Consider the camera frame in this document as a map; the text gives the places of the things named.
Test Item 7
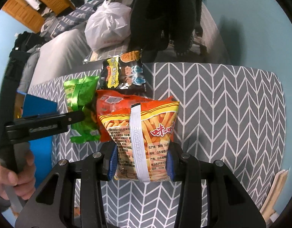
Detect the blue cardboard box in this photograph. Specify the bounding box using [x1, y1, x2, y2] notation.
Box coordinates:
[14, 91, 58, 187]

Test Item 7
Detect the green snack bag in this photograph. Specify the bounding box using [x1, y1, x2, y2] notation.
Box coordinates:
[63, 76, 100, 144]

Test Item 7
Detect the white plastic bag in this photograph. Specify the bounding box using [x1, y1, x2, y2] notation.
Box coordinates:
[85, 0, 132, 51]

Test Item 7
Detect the grey crumpled duvet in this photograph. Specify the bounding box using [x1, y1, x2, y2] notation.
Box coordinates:
[17, 44, 41, 93]

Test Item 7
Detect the wooden boards stack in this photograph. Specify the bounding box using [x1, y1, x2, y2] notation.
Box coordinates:
[260, 169, 288, 223]

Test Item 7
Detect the red snack bag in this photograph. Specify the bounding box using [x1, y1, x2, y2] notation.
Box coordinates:
[96, 90, 172, 142]

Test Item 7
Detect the black clothes pile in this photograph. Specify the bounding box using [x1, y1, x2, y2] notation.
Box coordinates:
[9, 31, 46, 59]

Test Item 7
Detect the orange fries snack bag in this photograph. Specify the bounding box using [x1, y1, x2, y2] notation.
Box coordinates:
[99, 99, 179, 182]

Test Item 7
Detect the bed with white sheet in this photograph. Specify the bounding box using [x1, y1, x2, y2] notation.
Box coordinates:
[30, 22, 91, 86]

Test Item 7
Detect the checkered bench cushion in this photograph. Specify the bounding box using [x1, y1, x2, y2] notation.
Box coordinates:
[39, 0, 109, 41]

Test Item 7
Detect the wooden cabinet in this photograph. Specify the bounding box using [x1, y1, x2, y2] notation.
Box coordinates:
[2, 0, 74, 33]

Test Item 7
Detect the dark grey fleece garment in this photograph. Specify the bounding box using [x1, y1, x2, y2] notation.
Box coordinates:
[129, 0, 203, 57]

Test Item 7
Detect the black yellow snack bag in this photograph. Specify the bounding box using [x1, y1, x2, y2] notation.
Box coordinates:
[99, 50, 146, 95]

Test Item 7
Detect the person's left hand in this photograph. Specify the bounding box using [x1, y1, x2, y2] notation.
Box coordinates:
[0, 150, 36, 200]

